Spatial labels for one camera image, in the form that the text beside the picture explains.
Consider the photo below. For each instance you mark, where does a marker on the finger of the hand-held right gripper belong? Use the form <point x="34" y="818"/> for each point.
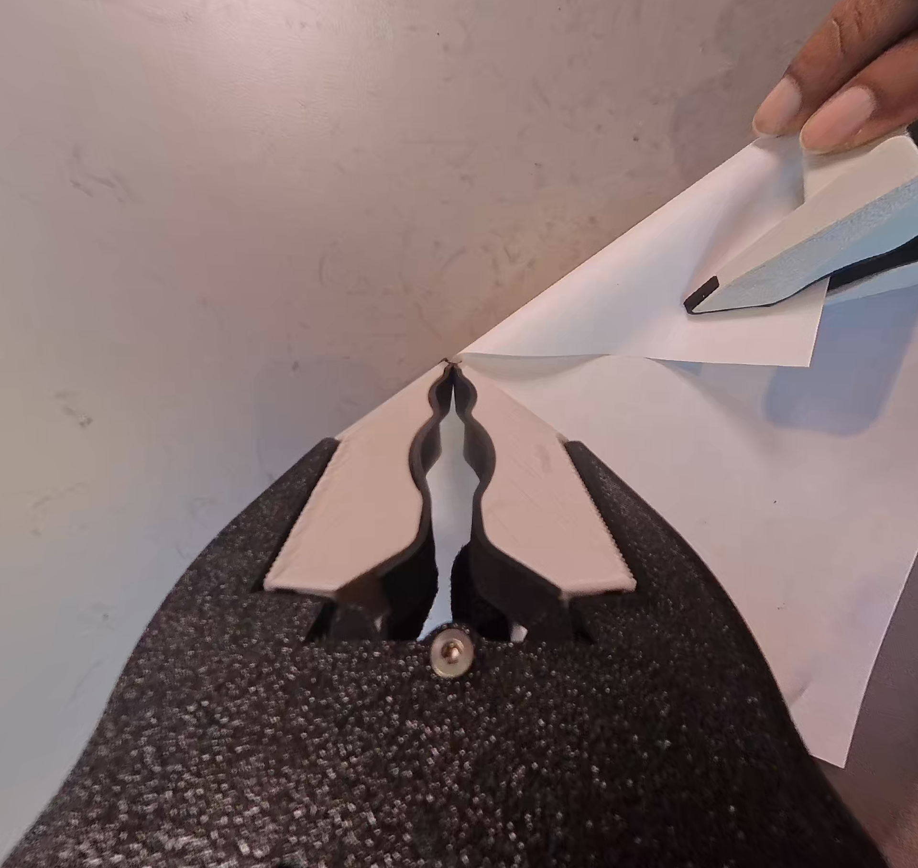
<point x="825" y="237"/>
<point x="889" y="283"/>

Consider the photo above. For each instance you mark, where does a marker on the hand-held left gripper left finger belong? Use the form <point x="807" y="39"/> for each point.
<point x="358" y="516"/>

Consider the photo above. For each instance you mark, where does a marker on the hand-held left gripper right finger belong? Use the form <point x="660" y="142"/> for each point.
<point x="552" y="516"/>

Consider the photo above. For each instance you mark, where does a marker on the white paper sheet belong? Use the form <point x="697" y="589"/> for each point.
<point x="717" y="488"/>

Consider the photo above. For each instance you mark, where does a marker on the grey desk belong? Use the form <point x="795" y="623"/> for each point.
<point x="287" y="165"/>

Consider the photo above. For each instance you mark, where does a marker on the person's right hand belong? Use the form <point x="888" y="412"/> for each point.
<point x="860" y="43"/>

